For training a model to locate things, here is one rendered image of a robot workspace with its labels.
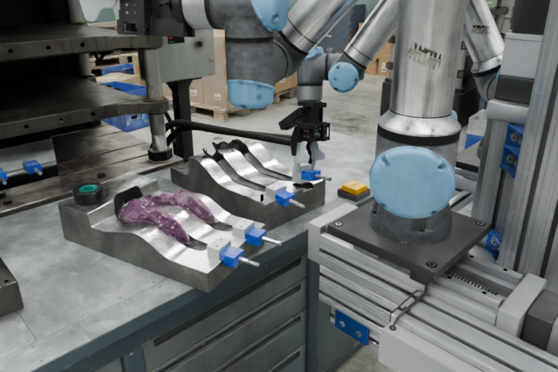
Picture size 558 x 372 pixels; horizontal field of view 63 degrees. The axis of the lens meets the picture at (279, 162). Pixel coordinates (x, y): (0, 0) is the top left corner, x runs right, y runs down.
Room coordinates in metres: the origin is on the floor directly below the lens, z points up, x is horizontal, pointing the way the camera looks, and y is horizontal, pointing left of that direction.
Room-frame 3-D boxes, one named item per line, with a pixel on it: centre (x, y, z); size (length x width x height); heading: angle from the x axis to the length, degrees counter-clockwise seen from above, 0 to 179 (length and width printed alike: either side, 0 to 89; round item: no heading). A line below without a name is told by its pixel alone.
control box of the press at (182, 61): (2.07, 0.45, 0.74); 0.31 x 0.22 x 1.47; 134
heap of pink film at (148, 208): (1.12, 0.31, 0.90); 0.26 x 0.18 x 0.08; 61
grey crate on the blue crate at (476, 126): (3.85, -2.02, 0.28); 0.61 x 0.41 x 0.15; 49
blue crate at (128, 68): (6.71, 2.26, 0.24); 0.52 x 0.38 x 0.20; 145
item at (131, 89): (4.90, 1.75, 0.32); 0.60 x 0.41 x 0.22; 55
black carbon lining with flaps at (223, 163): (1.40, 0.12, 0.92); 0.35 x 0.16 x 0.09; 44
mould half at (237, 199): (1.42, 0.12, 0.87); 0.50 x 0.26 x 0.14; 44
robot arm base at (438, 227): (0.77, -0.25, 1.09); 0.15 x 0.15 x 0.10
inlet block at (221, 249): (0.94, 0.10, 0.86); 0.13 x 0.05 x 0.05; 61
